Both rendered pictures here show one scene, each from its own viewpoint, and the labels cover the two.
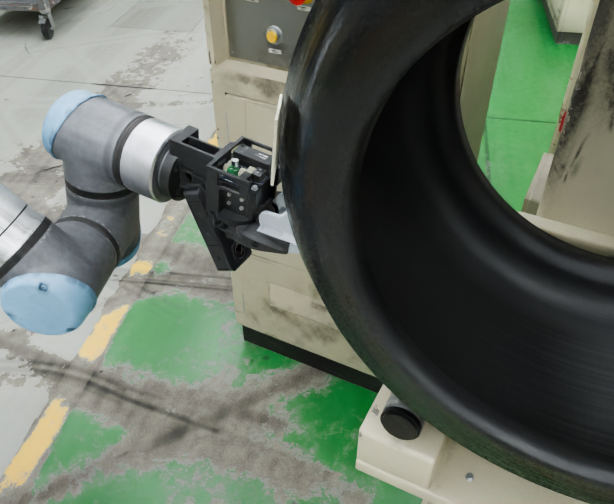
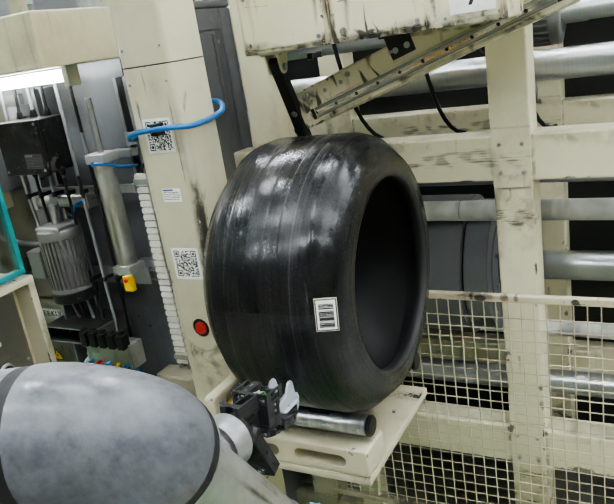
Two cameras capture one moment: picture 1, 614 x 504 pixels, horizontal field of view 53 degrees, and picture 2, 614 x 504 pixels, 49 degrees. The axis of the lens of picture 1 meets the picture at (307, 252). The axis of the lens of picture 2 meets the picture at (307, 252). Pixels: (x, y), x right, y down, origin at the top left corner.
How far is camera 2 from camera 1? 1.19 m
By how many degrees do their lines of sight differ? 76
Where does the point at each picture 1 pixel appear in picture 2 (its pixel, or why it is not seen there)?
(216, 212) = (273, 423)
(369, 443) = (370, 455)
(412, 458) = (378, 439)
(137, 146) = (233, 429)
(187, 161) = (247, 414)
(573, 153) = not seen: hidden behind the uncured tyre
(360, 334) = (367, 373)
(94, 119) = not seen: hidden behind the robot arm
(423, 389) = (383, 374)
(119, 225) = not seen: outside the picture
